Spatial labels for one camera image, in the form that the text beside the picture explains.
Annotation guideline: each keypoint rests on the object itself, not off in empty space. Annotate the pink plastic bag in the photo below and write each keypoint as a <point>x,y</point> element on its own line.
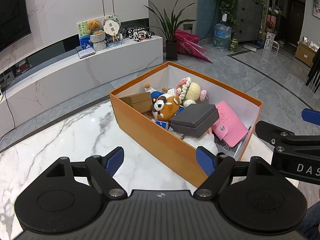
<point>191,45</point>

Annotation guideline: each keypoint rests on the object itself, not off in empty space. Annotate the open cardboard carton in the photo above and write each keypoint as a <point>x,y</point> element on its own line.
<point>305,53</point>

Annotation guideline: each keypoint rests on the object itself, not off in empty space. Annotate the white floor scale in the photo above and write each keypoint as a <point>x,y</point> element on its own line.
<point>250,48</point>

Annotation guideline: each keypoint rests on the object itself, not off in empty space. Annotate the small brown cardboard box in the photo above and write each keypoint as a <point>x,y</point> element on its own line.
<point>138,101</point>

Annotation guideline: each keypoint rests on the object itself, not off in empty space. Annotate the dark wooden door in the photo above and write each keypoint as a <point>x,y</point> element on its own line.
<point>296,17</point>

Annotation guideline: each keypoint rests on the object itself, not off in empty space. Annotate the brown teddy bear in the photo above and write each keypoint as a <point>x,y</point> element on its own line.
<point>94,26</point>

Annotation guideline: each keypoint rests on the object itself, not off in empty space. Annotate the blue flat box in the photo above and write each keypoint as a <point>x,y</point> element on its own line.
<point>115,43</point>

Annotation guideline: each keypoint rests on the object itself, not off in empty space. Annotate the grey drawer cabinet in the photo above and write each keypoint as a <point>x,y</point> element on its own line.
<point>250,17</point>

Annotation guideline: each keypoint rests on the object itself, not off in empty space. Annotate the pink wallet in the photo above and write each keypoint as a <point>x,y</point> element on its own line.
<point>231,125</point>

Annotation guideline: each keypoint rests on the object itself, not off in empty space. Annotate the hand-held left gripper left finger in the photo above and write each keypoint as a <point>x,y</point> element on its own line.
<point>115,160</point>

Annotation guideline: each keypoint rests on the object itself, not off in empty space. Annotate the potted long-leaf plant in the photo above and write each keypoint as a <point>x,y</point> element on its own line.
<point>171,30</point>

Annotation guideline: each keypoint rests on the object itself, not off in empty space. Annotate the black television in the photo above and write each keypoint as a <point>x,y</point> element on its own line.
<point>12,22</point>

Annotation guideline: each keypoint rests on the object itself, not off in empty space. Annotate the white marble TV console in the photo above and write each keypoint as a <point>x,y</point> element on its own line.
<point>100,67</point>

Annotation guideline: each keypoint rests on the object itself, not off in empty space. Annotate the green blue painting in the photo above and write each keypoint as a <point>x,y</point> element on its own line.
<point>83,36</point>

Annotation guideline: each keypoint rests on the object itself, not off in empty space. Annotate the crochet bunny doll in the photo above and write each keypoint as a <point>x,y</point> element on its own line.
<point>193,91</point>

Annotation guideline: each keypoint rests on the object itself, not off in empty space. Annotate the white tablet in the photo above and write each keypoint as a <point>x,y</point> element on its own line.
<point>87,53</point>

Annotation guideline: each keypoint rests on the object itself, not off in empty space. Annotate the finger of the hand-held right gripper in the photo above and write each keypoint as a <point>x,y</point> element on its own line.
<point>272,133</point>
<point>311,117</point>

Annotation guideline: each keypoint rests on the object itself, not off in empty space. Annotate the green can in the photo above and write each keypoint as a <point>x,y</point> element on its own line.
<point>234,45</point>

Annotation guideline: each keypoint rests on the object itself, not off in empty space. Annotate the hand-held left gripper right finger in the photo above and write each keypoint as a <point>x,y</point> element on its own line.
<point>206,162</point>

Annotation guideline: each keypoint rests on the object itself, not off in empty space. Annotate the orange cardboard box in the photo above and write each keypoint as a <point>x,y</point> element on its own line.
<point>150,140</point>

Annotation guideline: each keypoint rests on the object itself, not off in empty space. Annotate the blue tissue packet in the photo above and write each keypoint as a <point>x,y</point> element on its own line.
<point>162,124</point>

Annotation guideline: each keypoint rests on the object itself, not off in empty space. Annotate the white paper bag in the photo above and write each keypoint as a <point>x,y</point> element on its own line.
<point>270,40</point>

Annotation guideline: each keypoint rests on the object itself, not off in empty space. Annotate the dark grey box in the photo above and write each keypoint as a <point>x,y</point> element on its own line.
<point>195,118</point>

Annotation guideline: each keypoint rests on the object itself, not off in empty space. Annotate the person's leg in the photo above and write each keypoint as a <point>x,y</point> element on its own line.
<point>311,222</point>

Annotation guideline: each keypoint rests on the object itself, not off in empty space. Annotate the large water jug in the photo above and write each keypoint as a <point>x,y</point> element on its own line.
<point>222,36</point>

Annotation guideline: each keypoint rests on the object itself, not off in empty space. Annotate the round painted fan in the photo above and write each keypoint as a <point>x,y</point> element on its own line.
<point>117,17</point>

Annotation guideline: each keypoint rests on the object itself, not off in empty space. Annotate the dark chair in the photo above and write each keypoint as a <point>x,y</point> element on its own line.
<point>314,75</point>

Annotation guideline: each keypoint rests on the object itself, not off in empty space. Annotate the white round paper fan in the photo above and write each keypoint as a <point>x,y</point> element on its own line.
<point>111,28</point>

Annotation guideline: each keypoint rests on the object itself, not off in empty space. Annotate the brown raccoon plush toy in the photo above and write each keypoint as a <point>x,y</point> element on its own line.
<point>167,106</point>

